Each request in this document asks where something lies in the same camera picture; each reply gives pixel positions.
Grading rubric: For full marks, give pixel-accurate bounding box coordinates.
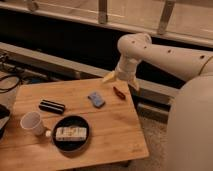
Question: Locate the black round plate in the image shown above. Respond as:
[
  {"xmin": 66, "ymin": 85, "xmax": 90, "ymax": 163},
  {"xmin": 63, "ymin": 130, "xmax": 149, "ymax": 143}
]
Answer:
[{"xmin": 51, "ymin": 115, "xmax": 90, "ymax": 152}]

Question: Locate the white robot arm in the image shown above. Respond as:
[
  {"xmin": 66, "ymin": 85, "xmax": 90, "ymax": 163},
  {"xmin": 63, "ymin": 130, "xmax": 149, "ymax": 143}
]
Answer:
[{"xmin": 104, "ymin": 33, "xmax": 213, "ymax": 171}]

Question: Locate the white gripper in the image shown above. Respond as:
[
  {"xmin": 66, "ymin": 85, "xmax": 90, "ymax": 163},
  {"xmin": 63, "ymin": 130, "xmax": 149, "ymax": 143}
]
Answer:
[{"xmin": 102, "ymin": 57, "xmax": 140, "ymax": 91}]

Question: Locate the white ceramic cup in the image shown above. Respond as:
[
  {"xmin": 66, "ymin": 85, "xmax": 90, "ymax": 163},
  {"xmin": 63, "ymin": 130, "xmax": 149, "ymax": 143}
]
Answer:
[{"xmin": 20, "ymin": 111, "xmax": 45, "ymax": 136}]

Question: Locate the white patterned box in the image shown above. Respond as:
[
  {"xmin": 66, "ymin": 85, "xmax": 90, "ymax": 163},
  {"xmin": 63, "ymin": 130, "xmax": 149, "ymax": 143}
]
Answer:
[{"xmin": 55, "ymin": 127, "xmax": 87, "ymax": 141}]

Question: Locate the black rectangular box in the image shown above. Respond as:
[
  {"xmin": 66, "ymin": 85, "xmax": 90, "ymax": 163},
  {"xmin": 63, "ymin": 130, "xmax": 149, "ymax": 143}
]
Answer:
[{"xmin": 39, "ymin": 100, "xmax": 65, "ymax": 114}]

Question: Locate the dark object at left edge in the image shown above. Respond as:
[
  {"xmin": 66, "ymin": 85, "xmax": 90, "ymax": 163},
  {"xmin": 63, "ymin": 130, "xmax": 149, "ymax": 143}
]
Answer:
[{"xmin": 0, "ymin": 104, "xmax": 10, "ymax": 139}]

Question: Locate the black cable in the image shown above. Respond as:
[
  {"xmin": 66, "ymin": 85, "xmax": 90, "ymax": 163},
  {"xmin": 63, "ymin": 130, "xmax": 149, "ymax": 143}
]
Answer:
[{"xmin": 0, "ymin": 73, "xmax": 23, "ymax": 94}]

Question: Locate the blue sponge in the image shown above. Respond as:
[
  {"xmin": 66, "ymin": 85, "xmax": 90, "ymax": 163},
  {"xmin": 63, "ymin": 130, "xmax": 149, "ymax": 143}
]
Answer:
[{"xmin": 88, "ymin": 92, "xmax": 105, "ymax": 108}]

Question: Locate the wooden cutting board table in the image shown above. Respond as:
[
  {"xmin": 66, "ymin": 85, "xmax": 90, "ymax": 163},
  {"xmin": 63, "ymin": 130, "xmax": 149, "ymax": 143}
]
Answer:
[{"xmin": 0, "ymin": 79, "xmax": 149, "ymax": 171}]

